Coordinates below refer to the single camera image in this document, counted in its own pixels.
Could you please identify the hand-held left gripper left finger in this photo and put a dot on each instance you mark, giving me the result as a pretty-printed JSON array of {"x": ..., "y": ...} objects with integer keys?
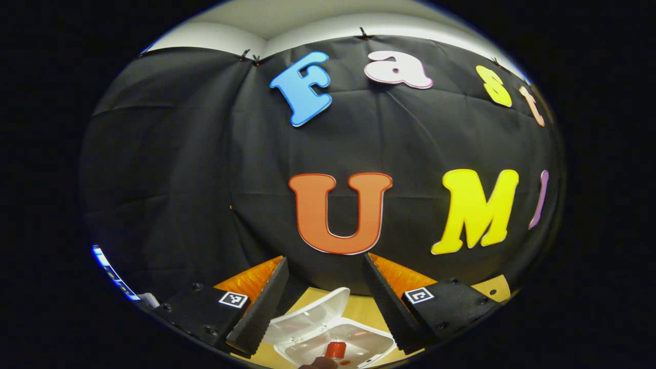
[{"x": 261, "y": 312}]

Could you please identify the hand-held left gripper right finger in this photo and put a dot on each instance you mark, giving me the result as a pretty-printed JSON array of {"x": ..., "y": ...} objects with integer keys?
[{"x": 389, "y": 307}]

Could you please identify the white desktop garbage bin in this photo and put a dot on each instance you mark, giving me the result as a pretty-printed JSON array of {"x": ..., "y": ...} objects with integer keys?
[{"x": 312, "y": 318}]

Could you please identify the red pop can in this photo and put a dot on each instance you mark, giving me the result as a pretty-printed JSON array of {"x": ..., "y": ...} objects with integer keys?
[{"x": 335, "y": 350}]

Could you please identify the wooden desktop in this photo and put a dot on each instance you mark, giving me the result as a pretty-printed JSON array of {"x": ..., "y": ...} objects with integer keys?
[{"x": 361, "y": 306}]

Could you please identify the white side table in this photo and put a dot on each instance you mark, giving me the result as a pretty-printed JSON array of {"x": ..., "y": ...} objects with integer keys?
[{"x": 148, "y": 300}]

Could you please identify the black backdrop cloth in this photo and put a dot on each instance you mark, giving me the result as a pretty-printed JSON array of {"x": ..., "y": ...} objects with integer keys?
[{"x": 205, "y": 179}]

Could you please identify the computer monitor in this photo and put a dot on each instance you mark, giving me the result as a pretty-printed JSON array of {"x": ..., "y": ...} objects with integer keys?
[{"x": 114, "y": 277}]

